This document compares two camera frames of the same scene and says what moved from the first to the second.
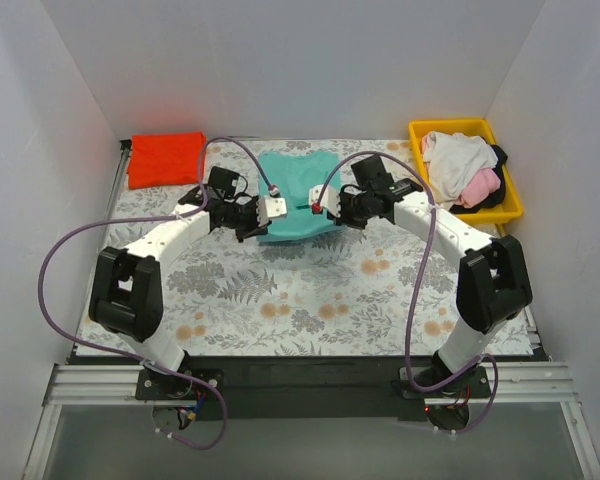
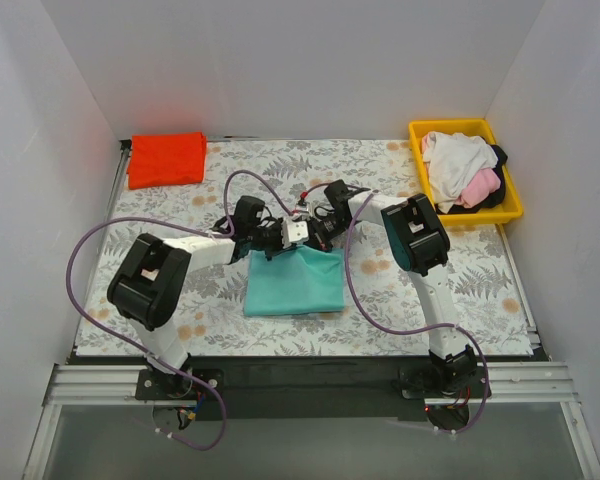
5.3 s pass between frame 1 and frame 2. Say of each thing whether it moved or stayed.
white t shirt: stayed
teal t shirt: moved
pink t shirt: stayed
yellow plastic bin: stayed
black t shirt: stayed
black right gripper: moved
